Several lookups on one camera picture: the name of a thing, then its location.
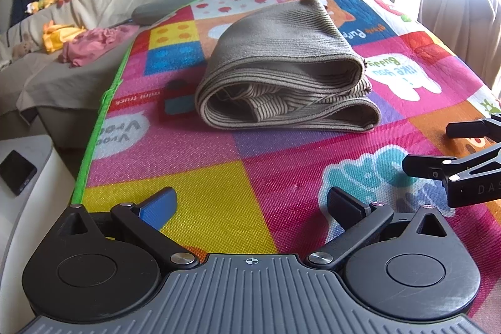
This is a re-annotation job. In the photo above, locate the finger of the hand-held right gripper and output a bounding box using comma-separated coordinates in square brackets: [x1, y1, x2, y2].
[446, 114, 501, 143]
[402, 144, 501, 208]

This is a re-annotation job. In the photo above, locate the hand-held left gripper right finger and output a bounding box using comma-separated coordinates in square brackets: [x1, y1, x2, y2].
[307, 186, 457, 272]

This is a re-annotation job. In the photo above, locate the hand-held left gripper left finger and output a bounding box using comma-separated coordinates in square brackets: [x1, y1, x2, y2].
[59, 186, 201, 270]

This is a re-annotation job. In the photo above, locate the beige striped knit sweater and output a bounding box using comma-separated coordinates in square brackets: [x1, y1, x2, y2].
[195, 0, 382, 133]

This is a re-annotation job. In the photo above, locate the colourful cartoon play mat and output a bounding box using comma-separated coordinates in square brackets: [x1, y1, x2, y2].
[72, 0, 501, 324]

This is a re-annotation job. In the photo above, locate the light sheer curtain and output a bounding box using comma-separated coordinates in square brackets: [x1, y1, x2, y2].
[420, 0, 501, 86]

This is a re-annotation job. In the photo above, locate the white side table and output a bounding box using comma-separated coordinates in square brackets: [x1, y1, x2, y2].
[0, 134, 77, 334]

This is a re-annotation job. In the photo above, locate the black smartphone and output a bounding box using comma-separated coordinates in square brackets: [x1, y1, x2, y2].
[0, 149, 38, 196]

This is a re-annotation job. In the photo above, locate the pink cloth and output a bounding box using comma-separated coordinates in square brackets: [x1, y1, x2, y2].
[59, 25, 140, 69]

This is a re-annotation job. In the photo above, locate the yellow cloth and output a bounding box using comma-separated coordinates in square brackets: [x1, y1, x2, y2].
[42, 22, 85, 54]

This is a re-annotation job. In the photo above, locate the grey cushion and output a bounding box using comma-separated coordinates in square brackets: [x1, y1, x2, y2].
[132, 0, 193, 25]

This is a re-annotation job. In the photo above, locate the beige bed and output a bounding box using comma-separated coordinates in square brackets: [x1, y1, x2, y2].
[0, 0, 275, 125]

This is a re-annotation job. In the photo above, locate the yellow plush toy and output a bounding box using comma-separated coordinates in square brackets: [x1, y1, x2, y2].
[27, 0, 60, 14]

